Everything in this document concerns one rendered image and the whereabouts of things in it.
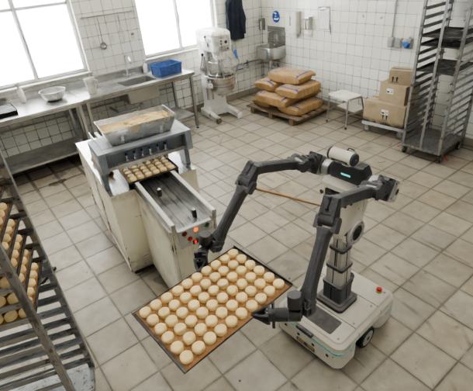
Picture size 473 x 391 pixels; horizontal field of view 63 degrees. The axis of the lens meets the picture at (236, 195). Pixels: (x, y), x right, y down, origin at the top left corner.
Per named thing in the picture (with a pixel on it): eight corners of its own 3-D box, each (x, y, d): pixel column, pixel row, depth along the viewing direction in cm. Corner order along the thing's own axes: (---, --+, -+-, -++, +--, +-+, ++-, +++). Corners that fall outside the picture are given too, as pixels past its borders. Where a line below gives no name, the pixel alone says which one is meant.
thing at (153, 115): (98, 131, 291) (95, 123, 288) (163, 114, 313) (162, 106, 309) (107, 142, 271) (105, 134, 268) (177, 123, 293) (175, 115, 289)
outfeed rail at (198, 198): (122, 130, 402) (121, 124, 398) (126, 129, 403) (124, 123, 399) (213, 219, 251) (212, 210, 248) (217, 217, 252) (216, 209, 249)
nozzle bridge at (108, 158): (98, 180, 311) (86, 141, 293) (180, 154, 340) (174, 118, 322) (109, 197, 286) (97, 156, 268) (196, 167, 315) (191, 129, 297)
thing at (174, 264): (154, 270, 338) (132, 182, 291) (189, 255, 352) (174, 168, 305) (188, 323, 285) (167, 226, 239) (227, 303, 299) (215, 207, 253)
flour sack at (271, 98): (253, 101, 641) (253, 91, 632) (271, 95, 664) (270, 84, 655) (285, 109, 594) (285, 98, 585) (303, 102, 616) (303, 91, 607)
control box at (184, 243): (179, 247, 251) (175, 230, 244) (211, 233, 261) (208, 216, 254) (181, 250, 249) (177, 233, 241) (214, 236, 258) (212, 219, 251)
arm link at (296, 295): (316, 311, 163) (299, 303, 169) (316, 288, 159) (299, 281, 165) (299, 326, 155) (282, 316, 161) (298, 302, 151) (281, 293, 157)
